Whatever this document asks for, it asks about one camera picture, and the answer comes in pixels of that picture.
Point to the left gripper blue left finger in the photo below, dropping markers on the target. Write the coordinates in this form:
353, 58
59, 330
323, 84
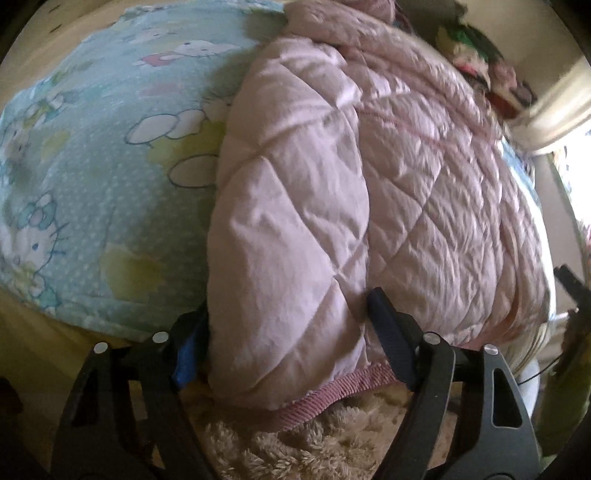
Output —
191, 336

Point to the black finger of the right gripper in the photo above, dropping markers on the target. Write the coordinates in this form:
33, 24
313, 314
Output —
579, 293

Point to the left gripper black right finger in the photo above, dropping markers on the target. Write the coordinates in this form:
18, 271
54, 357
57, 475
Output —
425, 363

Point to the pink quilted coat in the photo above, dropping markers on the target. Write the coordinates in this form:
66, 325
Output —
356, 156

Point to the pile of folded clothes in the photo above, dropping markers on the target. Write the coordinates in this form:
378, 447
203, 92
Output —
485, 68

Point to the cream window curtain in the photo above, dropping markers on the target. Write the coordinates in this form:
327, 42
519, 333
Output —
563, 111

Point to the blue Hello Kitty blanket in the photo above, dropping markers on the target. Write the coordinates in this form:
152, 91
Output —
108, 165

